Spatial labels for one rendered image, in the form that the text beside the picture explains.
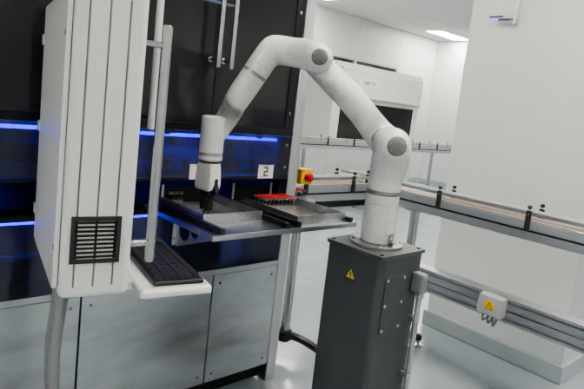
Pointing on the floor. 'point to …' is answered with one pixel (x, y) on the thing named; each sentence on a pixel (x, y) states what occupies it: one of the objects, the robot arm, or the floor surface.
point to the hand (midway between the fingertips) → (206, 203)
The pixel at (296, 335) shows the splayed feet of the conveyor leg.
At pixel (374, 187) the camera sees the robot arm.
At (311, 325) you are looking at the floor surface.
